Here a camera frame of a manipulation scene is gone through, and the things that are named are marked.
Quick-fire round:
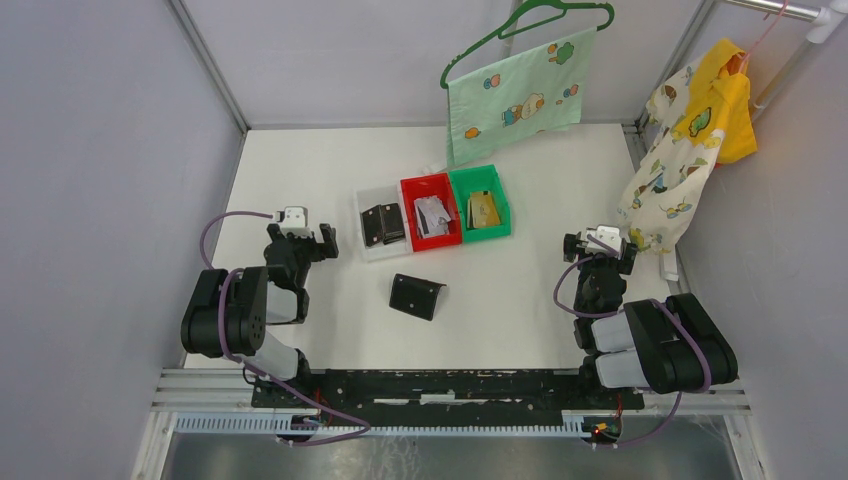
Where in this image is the black leather card holder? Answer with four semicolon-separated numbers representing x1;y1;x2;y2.
388;273;446;321

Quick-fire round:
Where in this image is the black card stack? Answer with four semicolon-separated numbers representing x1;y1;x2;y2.
360;203;406;248

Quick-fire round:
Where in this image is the gold card stack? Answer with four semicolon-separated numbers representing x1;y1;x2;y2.
466;190;501;229

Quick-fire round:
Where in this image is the metal hanging rail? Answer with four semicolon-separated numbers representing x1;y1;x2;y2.
725;1;847;120

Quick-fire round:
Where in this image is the white card stack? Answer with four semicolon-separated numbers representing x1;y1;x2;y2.
414;196;452;239

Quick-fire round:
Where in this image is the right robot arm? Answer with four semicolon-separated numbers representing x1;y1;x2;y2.
553;225;739;408

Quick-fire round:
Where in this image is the white slotted cable duct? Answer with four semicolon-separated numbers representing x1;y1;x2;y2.
174;412;621;440

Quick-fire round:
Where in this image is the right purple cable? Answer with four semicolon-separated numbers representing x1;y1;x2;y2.
552;235;713;448

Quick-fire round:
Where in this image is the red plastic bin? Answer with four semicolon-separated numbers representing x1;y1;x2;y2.
400;173;462;253

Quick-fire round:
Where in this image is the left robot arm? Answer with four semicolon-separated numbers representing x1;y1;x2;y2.
180;223;339;408

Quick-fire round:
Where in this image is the light green printed cloth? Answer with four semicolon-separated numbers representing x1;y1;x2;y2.
447;28;597;168

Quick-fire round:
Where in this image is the green plastic bin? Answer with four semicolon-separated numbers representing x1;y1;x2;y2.
448;165;512;243

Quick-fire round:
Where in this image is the white printed garment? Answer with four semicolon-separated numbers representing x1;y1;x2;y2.
617;57;717;254

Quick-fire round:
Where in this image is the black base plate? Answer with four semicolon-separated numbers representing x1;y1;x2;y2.
251;369;645;426

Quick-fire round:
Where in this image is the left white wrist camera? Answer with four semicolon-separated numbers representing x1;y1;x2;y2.
273;206;312;238

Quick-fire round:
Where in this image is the yellow garment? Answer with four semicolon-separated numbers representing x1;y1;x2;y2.
674;38;758;165

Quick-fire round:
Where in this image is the clear plastic bin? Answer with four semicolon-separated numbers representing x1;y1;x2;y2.
354;183;412;262

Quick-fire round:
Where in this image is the green clothes hanger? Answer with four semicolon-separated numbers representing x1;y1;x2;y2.
439;0;616;90

